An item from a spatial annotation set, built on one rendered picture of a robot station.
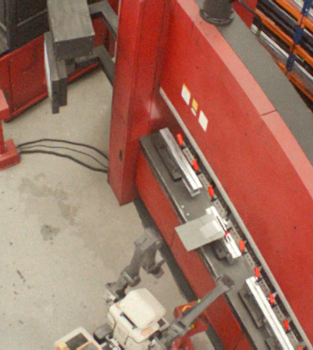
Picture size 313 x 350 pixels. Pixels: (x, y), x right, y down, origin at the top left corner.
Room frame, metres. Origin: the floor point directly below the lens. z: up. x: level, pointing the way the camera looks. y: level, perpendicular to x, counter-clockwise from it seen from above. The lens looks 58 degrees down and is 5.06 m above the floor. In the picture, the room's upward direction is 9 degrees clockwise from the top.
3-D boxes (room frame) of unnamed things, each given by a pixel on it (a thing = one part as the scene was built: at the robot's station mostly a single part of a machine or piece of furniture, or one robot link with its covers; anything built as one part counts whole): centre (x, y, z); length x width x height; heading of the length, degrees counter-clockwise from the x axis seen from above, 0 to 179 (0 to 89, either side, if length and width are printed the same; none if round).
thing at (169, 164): (2.75, -0.08, 0.89); 0.30 x 0.05 x 0.03; 33
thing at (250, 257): (1.96, -0.67, 1.26); 0.15 x 0.09 x 0.17; 33
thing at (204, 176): (2.47, -0.34, 1.26); 0.15 x 0.09 x 0.17; 33
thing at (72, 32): (3.05, 0.67, 1.53); 0.51 x 0.25 x 0.85; 21
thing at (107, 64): (3.21, 0.48, 1.17); 0.40 x 0.24 x 0.07; 33
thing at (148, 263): (1.80, -0.05, 1.40); 0.11 x 0.06 x 0.43; 47
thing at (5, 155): (3.12, 1.26, 0.41); 0.25 x 0.20 x 0.83; 123
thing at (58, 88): (2.97, 0.73, 1.42); 0.45 x 0.12 x 0.36; 21
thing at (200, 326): (1.69, -0.38, 0.75); 0.20 x 0.16 x 0.18; 27
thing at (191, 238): (2.20, -0.34, 1.00); 0.26 x 0.18 x 0.01; 123
